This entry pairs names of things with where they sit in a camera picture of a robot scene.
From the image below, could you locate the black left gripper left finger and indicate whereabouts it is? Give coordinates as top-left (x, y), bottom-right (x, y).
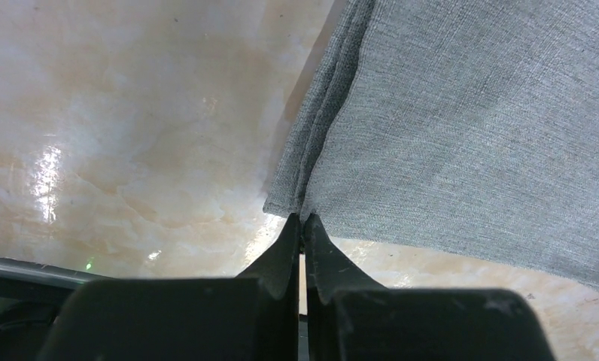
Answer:
top-left (38, 214), bottom-right (301, 360)

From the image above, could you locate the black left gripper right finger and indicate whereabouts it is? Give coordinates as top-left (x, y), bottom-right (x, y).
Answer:
top-left (303, 215), bottom-right (554, 360)

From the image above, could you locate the grey cloth napkin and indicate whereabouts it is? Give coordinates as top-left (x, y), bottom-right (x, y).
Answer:
top-left (263, 1), bottom-right (599, 290)

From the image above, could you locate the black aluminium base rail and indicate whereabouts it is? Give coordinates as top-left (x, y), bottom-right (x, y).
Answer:
top-left (0, 257), bottom-right (103, 360)

